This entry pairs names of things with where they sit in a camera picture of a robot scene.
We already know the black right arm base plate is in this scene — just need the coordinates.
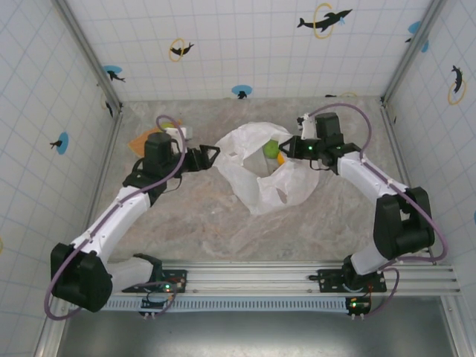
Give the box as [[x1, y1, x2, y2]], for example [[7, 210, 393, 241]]
[[318, 268, 387, 294]]

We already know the aluminium corner post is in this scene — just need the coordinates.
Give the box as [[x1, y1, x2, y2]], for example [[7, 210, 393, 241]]
[[54, 0, 124, 115], [381, 0, 447, 105]]

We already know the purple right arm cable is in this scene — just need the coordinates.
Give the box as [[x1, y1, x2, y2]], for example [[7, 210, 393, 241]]
[[306, 103, 450, 319]]

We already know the white slotted cable duct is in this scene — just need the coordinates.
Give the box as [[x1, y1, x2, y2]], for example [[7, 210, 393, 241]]
[[100, 297, 350, 312]]

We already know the blue circle dolphin sticker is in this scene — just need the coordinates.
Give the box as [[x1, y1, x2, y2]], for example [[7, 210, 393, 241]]
[[50, 132, 70, 155], [405, 20, 431, 53], [231, 84, 253, 100], [103, 65, 126, 83]]

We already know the small dolphin and ring sticker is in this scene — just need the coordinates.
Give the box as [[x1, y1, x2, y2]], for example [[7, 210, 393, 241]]
[[169, 36, 195, 62]]

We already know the upright dolphin and ring sticker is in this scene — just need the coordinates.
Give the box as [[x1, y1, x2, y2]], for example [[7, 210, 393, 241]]
[[447, 65, 468, 106]]

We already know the aluminium table side rail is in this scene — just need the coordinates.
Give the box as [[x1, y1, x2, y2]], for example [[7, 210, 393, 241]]
[[35, 109, 126, 357], [381, 98, 469, 357]]

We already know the bright green apple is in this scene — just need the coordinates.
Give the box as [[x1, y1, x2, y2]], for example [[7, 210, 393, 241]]
[[263, 139, 280, 159]]

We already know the small black electronics board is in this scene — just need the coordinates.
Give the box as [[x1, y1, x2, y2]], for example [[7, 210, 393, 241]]
[[140, 295, 175, 320], [344, 295, 373, 321]]

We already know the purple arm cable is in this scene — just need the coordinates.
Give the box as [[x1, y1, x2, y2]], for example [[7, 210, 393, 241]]
[[43, 114, 188, 321], [306, 103, 450, 319]]

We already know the aluminium mounting rail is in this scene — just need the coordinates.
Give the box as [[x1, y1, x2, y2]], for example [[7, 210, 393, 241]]
[[107, 260, 462, 297]]

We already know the wooden fruit basket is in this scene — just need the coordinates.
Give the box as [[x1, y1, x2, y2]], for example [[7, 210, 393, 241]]
[[127, 118, 184, 154]]

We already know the white plastic bag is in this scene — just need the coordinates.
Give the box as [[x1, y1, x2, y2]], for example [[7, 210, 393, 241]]
[[214, 121, 321, 216]]

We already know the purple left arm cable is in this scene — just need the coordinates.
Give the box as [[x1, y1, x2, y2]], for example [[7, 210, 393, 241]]
[[43, 114, 188, 321]]

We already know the large dolphins and ring sticker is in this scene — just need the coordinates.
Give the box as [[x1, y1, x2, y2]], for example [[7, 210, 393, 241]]
[[296, 2, 353, 40]]

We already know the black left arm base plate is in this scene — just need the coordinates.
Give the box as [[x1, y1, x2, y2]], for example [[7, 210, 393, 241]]
[[121, 268, 188, 294]]

